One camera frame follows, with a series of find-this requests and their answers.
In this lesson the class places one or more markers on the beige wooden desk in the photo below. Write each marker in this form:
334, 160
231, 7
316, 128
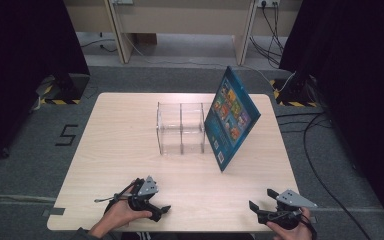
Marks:
180, 16

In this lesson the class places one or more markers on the blue cartoon picture book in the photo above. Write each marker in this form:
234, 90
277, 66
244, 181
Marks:
231, 120

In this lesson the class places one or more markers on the stand base with hazard tape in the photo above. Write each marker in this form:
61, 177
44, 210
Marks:
295, 95
65, 90

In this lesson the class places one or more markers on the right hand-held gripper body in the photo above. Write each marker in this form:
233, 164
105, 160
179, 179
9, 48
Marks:
285, 216

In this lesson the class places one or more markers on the person's right hand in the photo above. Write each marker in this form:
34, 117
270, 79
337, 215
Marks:
296, 233

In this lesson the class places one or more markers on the white wall power socket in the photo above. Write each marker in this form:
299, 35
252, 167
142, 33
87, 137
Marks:
268, 2

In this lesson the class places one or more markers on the grey tape strip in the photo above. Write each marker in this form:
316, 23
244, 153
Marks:
54, 211

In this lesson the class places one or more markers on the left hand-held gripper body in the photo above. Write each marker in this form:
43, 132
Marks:
140, 201

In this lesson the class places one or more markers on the black curtain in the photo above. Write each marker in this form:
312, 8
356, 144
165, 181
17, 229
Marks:
356, 83
20, 66

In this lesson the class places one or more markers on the clear acrylic book rack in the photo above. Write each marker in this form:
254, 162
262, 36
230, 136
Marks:
180, 128

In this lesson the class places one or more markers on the person's black striped pants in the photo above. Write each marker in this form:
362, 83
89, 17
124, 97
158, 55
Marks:
166, 236

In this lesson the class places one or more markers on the person's left hand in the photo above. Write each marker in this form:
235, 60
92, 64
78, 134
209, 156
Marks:
120, 215

